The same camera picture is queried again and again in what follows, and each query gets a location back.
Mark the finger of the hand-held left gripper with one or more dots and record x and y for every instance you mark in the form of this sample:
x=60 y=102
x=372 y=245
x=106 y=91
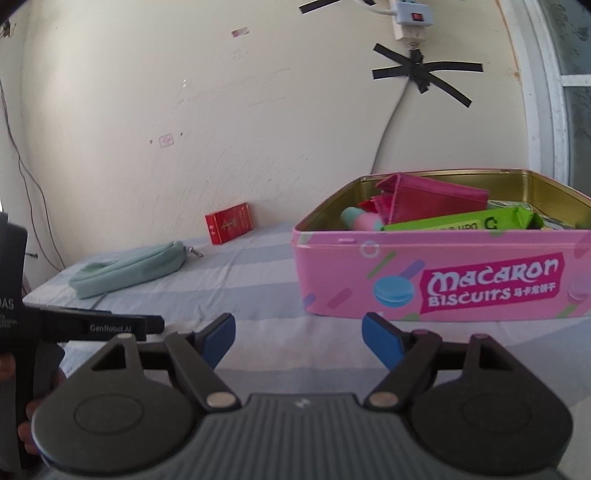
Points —
x=106 y=325

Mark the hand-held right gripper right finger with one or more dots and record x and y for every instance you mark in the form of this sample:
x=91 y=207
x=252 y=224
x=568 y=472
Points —
x=381 y=339

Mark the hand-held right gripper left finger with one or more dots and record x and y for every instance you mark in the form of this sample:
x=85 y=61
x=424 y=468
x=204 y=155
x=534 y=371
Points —
x=221 y=339

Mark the pink biscuit tin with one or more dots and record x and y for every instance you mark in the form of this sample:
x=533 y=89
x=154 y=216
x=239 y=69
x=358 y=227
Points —
x=438 y=277

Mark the teal plush toy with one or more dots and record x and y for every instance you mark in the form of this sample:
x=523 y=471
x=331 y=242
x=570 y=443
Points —
x=361 y=219

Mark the green cardboard box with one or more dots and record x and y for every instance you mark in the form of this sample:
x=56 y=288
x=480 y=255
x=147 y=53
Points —
x=461 y=220

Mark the person's left hand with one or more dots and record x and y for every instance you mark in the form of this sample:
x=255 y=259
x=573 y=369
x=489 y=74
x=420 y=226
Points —
x=28 y=417

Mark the teal zipper pouch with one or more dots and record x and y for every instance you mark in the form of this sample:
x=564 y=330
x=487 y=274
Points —
x=124 y=270

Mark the small red box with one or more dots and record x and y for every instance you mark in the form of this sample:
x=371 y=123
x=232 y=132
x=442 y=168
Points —
x=229 y=224

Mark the magenta wallet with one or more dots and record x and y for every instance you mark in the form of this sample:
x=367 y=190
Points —
x=429 y=198

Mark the green patterned packet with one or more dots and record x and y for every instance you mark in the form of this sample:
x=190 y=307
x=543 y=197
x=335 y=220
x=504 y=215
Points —
x=561 y=222

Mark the crossed black tape strips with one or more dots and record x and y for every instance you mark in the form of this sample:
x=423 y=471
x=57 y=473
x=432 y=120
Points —
x=422 y=71

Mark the white power strip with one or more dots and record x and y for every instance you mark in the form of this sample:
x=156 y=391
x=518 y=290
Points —
x=412 y=16

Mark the black tape strip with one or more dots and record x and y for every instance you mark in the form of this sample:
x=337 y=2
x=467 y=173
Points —
x=318 y=5

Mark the white window frame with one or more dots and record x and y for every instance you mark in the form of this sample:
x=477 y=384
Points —
x=549 y=92

